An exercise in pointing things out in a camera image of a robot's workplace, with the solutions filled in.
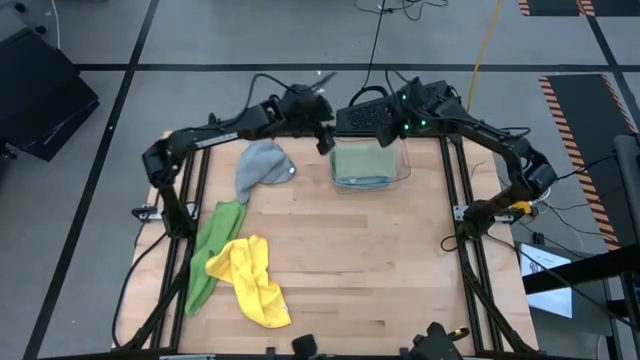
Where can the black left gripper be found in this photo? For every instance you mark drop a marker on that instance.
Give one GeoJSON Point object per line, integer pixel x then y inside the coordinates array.
{"type": "Point", "coordinates": [305, 110]}

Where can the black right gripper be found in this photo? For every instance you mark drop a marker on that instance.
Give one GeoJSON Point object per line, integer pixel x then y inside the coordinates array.
{"type": "Point", "coordinates": [420, 110]}

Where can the blue-grey towel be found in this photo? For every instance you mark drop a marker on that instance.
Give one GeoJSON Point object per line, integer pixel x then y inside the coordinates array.
{"type": "Point", "coordinates": [260, 162]}

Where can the pale green towel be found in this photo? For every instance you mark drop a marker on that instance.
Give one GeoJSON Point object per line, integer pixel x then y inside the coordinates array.
{"type": "Point", "coordinates": [365, 160]}

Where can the light blue towel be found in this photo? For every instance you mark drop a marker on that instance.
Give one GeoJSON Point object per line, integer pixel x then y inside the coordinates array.
{"type": "Point", "coordinates": [365, 182]}

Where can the yellow towel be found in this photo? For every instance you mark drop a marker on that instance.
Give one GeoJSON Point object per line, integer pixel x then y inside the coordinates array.
{"type": "Point", "coordinates": [255, 290]}

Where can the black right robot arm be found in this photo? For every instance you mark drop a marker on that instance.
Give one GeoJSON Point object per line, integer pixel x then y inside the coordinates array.
{"type": "Point", "coordinates": [515, 150]}

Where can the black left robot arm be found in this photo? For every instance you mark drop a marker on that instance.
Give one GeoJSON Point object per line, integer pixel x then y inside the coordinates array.
{"type": "Point", "coordinates": [200, 140]}

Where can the black perforated computer case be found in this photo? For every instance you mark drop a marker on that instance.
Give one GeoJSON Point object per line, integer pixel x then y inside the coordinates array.
{"type": "Point", "coordinates": [365, 117]}

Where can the clear plastic bin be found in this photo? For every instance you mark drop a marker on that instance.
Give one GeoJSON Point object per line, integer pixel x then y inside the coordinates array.
{"type": "Point", "coordinates": [404, 165]}

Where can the black hazard-striped floor mat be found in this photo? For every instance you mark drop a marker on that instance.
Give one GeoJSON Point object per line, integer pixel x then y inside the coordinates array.
{"type": "Point", "coordinates": [555, 6]}
{"type": "Point", "coordinates": [580, 115]}

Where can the bright green towel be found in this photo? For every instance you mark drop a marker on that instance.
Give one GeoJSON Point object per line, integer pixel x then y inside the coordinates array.
{"type": "Point", "coordinates": [210, 245]}

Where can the black equipment stand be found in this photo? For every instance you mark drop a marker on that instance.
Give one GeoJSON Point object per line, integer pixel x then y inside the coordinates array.
{"type": "Point", "coordinates": [627, 175]}

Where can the white printed sheet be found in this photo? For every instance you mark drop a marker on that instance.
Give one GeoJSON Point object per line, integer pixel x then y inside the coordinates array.
{"type": "Point", "coordinates": [550, 300]}

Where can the black device with yellow tag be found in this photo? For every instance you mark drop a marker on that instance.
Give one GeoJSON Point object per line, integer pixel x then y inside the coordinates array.
{"type": "Point", "coordinates": [435, 345]}

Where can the small black rounded device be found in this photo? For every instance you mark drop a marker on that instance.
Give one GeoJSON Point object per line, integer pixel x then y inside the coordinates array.
{"type": "Point", "coordinates": [304, 346]}

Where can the black cart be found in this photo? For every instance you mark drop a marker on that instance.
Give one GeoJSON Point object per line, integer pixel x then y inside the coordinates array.
{"type": "Point", "coordinates": [40, 100]}

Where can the silver metal bracket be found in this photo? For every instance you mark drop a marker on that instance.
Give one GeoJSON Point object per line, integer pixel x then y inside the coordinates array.
{"type": "Point", "coordinates": [459, 212]}
{"type": "Point", "coordinates": [147, 212]}

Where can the black metal table frame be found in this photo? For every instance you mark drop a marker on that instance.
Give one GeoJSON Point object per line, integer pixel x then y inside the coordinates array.
{"type": "Point", "coordinates": [300, 345]}

